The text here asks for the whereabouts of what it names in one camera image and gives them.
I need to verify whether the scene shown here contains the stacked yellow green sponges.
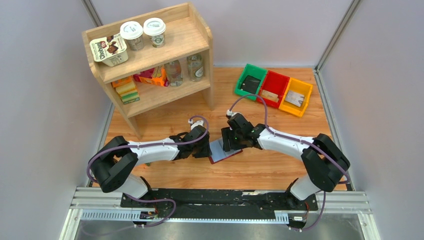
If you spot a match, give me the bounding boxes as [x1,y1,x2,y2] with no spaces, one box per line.
[111,76,140,105]

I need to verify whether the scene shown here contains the left glass bottle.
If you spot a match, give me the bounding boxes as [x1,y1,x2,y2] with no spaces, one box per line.
[164,60,183,87]

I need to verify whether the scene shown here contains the Chobani yogurt cup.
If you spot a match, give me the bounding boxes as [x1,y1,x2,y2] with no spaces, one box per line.
[89,33,129,67]

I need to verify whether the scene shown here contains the right white-lidded coffee cup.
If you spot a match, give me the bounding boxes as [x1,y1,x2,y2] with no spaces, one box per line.
[143,17,166,48]

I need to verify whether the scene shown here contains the purple cable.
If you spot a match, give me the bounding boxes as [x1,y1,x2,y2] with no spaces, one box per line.
[86,115,211,229]
[227,94,351,232]

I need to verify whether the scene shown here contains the white-lidded coffee cup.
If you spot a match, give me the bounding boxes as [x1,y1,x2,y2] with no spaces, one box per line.
[143,17,166,48]
[119,21,145,52]

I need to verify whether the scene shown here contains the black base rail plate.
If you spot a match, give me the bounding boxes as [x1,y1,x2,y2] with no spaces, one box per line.
[120,188,319,228]

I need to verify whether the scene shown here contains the red leather card holder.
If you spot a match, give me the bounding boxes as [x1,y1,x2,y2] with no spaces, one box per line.
[208,138,243,165]

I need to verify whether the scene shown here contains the silver card in yellow bin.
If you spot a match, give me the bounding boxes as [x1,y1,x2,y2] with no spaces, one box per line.
[284,90,305,107]

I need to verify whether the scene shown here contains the tan card in red bin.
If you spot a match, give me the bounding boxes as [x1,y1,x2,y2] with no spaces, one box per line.
[260,90,279,103]

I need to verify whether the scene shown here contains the red plastic bin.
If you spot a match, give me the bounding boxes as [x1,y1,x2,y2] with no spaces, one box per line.
[258,70,291,109]

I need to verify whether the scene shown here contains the glass bottle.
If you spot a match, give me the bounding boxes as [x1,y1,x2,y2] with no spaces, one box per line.
[164,60,183,87]
[186,53,204,82]

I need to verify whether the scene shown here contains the yellow plastic bin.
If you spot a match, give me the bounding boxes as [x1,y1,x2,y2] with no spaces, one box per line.
[278,77,313,117]

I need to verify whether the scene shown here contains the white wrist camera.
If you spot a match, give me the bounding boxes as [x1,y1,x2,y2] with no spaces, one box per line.
[188,120,205,130]
[226,110,238,119]

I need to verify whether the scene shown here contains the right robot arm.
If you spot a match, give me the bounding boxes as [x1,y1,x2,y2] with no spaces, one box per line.
[221,111,351,201]

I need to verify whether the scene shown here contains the right glass bottle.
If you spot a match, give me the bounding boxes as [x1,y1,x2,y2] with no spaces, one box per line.
[186,53,204,82]

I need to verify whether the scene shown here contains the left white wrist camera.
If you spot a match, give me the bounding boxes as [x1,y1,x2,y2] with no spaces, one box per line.
[188,120,205,130]

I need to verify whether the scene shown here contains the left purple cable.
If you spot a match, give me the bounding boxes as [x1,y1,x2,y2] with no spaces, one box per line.
[86,115,211,229]

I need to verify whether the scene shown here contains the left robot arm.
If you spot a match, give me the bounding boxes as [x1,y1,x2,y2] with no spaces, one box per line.
[87,125,212,199]

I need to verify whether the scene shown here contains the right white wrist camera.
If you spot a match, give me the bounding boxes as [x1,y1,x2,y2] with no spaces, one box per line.
[226,110,238,119]

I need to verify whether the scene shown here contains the wooden two-tier shelf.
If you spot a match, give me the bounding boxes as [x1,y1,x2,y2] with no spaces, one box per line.
[82,2,214,139]

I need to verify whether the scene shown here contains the green plastic bin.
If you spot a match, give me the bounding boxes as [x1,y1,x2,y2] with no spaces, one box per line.
[234,63,268,96]

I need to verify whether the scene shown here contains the left white-lidded coffee cup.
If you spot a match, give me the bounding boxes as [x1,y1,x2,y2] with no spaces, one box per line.
[119,21,145,52]

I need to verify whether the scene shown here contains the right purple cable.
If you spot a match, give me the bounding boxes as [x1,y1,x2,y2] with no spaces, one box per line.
[227,94,351,232]

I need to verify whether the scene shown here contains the black card in green bin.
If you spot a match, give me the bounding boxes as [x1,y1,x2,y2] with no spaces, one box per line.
[240,75,261,94]

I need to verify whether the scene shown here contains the orange pink snack box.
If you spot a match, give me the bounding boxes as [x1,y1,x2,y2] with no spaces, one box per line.
[133,65,169,87]

